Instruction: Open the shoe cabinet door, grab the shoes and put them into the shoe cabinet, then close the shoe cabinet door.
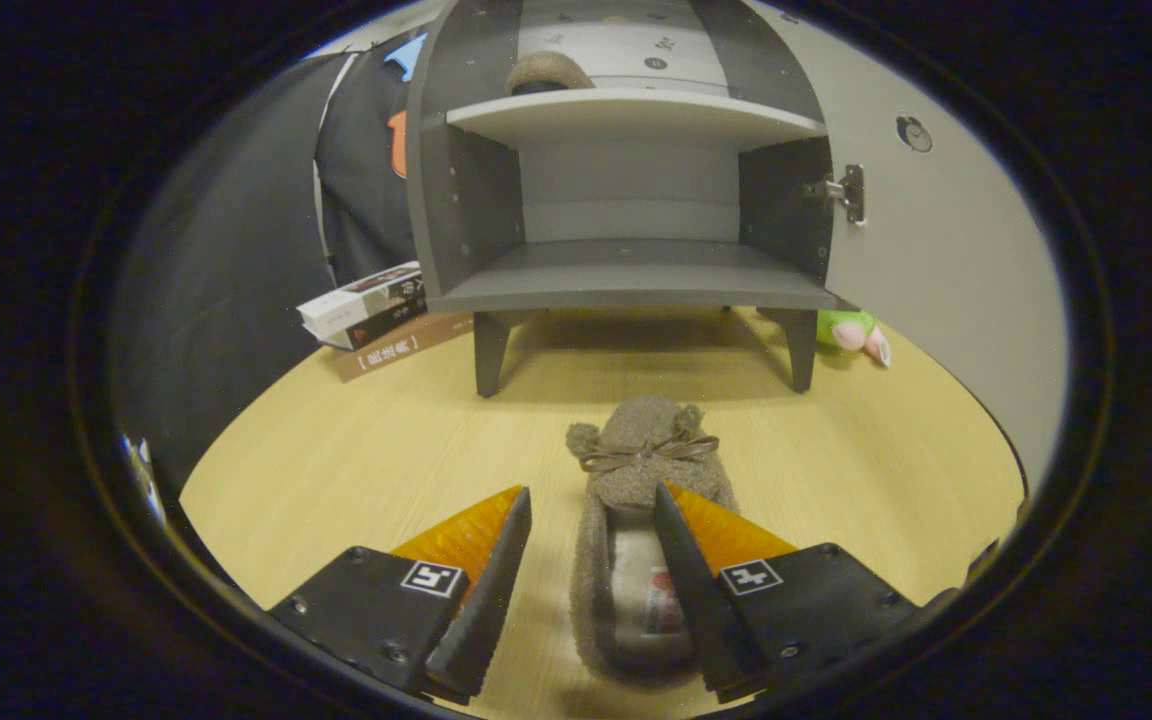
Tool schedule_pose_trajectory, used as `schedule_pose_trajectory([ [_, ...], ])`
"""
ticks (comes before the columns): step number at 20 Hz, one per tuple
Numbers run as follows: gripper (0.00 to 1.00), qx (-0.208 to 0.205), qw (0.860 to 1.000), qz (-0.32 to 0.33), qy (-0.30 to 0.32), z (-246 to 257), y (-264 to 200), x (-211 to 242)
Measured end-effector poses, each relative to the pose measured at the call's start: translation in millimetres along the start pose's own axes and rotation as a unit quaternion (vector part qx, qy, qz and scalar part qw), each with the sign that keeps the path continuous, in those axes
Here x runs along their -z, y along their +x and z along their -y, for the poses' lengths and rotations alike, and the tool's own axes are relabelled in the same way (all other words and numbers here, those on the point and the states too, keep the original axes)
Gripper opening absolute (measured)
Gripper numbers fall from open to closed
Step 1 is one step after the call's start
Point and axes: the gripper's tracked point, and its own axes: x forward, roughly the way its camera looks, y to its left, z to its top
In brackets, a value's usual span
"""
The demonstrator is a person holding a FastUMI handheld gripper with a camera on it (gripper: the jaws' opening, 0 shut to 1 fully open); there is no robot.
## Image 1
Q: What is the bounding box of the dark grey shoe cabinet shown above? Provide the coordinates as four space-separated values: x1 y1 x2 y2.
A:
406 0 839 399

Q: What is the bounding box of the brown book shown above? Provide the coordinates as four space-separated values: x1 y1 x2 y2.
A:
334 312 476 384

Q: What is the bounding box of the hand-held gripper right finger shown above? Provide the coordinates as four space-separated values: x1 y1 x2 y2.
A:
654 482 937 703

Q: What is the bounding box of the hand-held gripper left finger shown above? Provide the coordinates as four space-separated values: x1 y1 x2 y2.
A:
268 486 533 704

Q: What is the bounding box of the metal door hinge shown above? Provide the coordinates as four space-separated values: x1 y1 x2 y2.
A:
804 165 867 227

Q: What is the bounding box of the green pink plush toy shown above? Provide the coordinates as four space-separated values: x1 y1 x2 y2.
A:
816 308 893 369

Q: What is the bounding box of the brown fluffy shoe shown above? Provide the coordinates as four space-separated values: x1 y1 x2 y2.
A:
506 52 597 97
566 394 740 690

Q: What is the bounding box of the black backdrop cloth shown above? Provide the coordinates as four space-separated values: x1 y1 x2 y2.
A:
111 30 429 493

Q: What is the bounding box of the black book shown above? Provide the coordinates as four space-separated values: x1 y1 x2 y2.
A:
321 295 430 352

